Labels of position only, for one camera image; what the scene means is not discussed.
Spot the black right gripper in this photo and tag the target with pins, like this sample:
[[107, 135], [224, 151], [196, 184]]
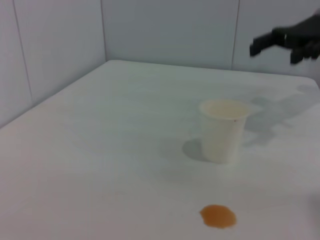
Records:
[[303, 35]]

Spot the white paper cup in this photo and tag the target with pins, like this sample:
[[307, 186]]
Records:
[[221, 135]]

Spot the orange-brown liquid stain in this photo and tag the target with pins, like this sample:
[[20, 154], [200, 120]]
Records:
[[217, 216]]

